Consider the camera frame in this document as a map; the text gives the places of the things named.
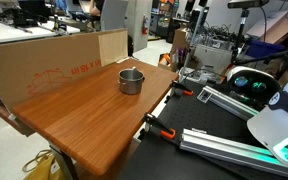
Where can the black white Expo marker pen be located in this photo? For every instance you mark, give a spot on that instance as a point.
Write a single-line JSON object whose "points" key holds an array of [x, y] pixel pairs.
{"points": [[134, 68]]}

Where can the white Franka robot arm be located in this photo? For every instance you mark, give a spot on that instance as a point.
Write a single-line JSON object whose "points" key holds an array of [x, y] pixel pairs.
{"points": [[277, 140]]}

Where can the silver metal pot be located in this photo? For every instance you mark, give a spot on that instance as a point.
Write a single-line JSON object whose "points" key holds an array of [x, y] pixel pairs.
{"points": [[130, 85]]}

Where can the black perforated breadboard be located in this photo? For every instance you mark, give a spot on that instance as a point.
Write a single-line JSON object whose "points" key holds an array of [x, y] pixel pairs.
{"points": [[190, 113]]}

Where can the light plywood panel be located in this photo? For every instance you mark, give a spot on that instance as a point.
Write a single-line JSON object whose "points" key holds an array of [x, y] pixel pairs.
{"points": [[113, 46]]}

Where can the small brown cardboard box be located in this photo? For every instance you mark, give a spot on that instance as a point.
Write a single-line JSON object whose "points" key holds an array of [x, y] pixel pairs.
{"points": [[179, 40]]}

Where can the red fire extinguisher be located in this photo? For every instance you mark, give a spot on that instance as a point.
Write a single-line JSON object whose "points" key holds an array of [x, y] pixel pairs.
{"points": [[145, 26]]}

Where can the silver metal pole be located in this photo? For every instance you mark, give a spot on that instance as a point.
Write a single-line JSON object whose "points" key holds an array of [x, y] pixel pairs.
{"points": [[194, 43]]}

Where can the grey storage bin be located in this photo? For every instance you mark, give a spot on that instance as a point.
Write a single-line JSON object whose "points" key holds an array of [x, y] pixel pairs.
{"points": [[214, 56]]}

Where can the grey office chair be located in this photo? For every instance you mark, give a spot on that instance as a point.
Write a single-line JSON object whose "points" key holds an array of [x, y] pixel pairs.
{"points": [[112, 15]]}

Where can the seated person dark shirt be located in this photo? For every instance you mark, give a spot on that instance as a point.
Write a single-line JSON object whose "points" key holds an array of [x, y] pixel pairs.
{"points": [[97, 6]]}

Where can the white VR headset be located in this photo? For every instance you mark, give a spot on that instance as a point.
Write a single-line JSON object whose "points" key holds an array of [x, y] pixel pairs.
{"points": [[250, 86]]}

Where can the dark table leg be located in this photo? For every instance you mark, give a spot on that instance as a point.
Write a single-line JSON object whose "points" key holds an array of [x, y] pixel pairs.
{"points": [[65, 163]]}

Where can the yellow bag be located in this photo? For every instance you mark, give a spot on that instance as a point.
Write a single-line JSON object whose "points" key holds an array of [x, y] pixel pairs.
{"points": [[45, 170]]}

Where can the white lab table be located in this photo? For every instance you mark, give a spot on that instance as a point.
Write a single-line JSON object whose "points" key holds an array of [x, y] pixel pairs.
{"points": [[17, 33]]}

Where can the black desktop equipment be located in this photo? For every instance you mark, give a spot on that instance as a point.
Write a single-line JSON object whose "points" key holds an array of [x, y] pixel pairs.
{"points": [[24, 15]]}

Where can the dark brown wooden board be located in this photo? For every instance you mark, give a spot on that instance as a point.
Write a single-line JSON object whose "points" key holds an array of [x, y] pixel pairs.
{"points": [[4, 116]]}

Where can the flattened brown cardboard box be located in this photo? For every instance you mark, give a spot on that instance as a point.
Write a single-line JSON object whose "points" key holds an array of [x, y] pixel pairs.
{"points": [[274, 26]]}

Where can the aluminium extrusion rail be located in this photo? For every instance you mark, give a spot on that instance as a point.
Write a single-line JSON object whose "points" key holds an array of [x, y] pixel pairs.
{"points": [[230, 103], [237, 150]]}

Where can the black camera stand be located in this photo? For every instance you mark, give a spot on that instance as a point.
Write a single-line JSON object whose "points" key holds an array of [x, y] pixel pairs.
{"points": [[239, 36]]}

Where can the black stereo camera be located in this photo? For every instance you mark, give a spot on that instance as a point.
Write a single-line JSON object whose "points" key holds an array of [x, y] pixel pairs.
{"points": [[247, 3]]}

